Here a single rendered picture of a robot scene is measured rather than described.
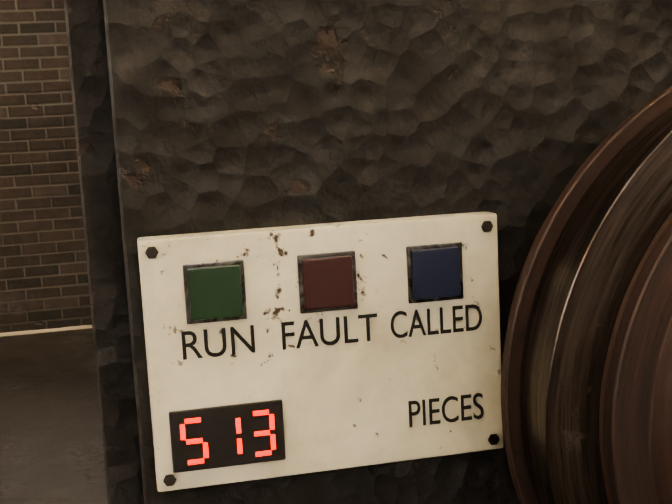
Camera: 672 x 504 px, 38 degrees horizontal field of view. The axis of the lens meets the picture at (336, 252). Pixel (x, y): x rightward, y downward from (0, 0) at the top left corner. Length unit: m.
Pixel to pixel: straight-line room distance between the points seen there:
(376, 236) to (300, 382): 0.12
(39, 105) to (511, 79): 6.00
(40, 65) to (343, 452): 6.04
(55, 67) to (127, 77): 5.97
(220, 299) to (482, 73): 0.25
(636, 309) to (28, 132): 6.18
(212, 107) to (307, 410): 0.23
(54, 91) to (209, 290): 6.00
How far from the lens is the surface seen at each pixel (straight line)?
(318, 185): 0.70
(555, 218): 0.67
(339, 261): 0.69
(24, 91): 6.67
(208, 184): 0.69
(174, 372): 0.69
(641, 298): 0.61
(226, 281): 0.67
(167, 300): 0.68
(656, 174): 0.62
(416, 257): 0.70
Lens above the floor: 1.32
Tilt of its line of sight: 8 degrees down
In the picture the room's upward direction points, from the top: 3 degrees counter-clockwise
